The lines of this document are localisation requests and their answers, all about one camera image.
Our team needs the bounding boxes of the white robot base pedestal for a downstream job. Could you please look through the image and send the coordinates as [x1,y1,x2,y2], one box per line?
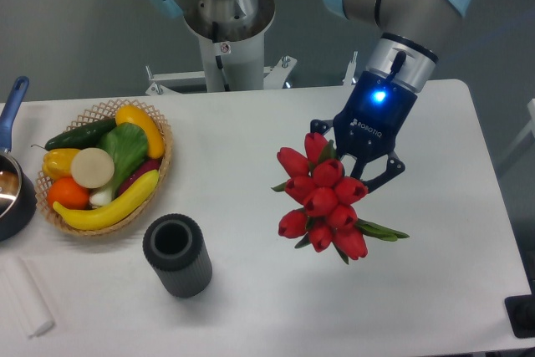
[145,30,360,96]

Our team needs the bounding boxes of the red tulip bouquet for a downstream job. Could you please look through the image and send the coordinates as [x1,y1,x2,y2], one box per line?
[272,133,409,263]

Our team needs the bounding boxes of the yellow banana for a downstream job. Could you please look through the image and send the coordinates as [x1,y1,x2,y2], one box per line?
[53,170,160,231]

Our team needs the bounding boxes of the white folded cloth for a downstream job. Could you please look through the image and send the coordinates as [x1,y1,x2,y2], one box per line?
[3,257,55,339]

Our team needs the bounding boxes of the white chair frame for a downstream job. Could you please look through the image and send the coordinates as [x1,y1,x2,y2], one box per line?
[495,99,534,178]

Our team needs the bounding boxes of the black device at table edge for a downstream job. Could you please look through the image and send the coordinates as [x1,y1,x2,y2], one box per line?
[504,294,534,339]

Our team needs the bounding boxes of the yellow squash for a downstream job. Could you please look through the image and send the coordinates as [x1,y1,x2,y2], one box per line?
[115,105,165,159]

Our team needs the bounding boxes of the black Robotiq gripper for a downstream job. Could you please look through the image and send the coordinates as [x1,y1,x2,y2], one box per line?
[309,72,417,191]

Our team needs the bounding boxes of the woven wicker basket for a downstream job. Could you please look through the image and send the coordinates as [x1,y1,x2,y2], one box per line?
[35,99,173,236]

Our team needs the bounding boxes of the blue handled dark saucepan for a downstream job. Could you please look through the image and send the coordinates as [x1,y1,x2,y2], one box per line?
[1,76,37,242]

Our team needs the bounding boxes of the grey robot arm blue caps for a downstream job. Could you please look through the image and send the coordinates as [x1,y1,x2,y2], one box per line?
[149,0,471,191]

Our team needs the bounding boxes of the orange fruit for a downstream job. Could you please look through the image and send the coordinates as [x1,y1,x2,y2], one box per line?
[47,177,89,210]

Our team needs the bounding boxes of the cream round onion slice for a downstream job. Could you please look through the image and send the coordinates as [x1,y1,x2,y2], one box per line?
[70,148,115,189]

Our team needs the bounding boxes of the green cucumber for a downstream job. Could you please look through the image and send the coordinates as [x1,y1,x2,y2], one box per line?
[32,119,116,151]

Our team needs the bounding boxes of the dark grey ribbed vase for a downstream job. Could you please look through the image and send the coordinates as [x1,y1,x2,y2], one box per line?
[142,214,213,298]

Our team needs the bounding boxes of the yellow bell pepper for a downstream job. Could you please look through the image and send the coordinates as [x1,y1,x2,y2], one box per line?
[42,148,80,181]

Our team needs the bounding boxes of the green bok choy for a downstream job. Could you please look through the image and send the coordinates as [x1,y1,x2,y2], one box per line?
[89,123,148,209]

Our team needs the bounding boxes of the dark red eggplant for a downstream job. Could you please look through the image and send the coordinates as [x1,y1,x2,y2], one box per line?
[116,159,161,196]

